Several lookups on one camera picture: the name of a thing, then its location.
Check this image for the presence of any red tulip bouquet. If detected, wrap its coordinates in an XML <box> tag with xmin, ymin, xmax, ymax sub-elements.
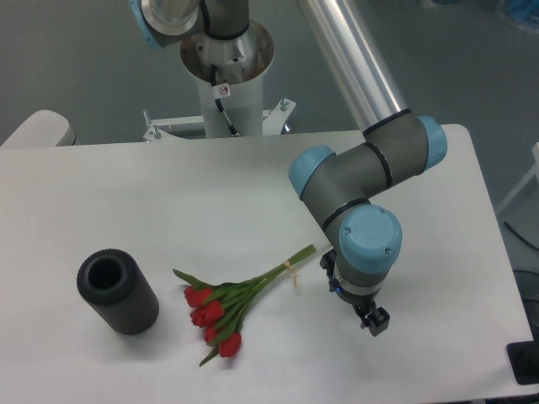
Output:
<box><xmin>173</xmin><ymin>244</ymin><xmax>316</xmax><ymax>367</ymax></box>

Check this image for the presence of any black floor cable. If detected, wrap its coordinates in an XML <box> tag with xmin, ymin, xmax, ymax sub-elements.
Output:
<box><xmin>504</xmin><ymin>221</ymin><xmax>539</xmax><ymax>249</ymax></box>

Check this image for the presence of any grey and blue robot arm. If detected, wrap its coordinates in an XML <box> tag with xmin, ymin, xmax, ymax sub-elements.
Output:
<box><xmin>130</xmin><ymin>1</ymin><xmax>447</xmax><ymax>335</ymax></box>

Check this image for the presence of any blue plastic bag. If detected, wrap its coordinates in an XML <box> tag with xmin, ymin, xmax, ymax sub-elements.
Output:
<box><xmin>495</xmin><ymin>0</ymin><xmax>538</xmax><ymax>33</ymax></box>

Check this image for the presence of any white chair armrest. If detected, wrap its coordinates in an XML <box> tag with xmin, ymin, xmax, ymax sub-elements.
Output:
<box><xmin>1</xmin><ymin>109</ymin><xmax>80</xmax><ymax>150</ymax></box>

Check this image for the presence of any dark grey ribbed vase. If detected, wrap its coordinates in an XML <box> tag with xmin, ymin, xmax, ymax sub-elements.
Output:
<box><xmin>77</xmin><ymin>248</ymin><xmax>159</xmax><ymax>335</ymax></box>

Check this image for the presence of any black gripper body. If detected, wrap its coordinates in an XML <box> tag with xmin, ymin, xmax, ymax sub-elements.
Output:
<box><xmin>319</xmin><ymin>249</ymin><xmax>382</xmax><ymax>312</ymax></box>

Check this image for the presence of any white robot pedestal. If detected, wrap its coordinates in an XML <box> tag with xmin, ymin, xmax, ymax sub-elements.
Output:
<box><xmin>143</xmin><ymin>20</ymin><xmax>296</xmax><ymax>142</ymax></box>

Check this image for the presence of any black device at table edge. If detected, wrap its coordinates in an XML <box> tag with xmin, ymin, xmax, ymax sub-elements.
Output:
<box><xmin>506</xmin><ymin>341</ymin><xmax>538</xmax><ymax>385</ymax></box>

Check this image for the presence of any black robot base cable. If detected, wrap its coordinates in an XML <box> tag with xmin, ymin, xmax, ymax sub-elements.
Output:
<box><xmin>209</xmin><ymin>63</ymin><xmax>242</xmax><ymax>138</ymax></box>

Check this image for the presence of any white furniture leg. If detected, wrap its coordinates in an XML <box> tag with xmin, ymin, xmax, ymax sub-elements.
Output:
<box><xmin>494</xmin><ymin>143</ymin><xmax>538</xmax><ymax>215</ymax></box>

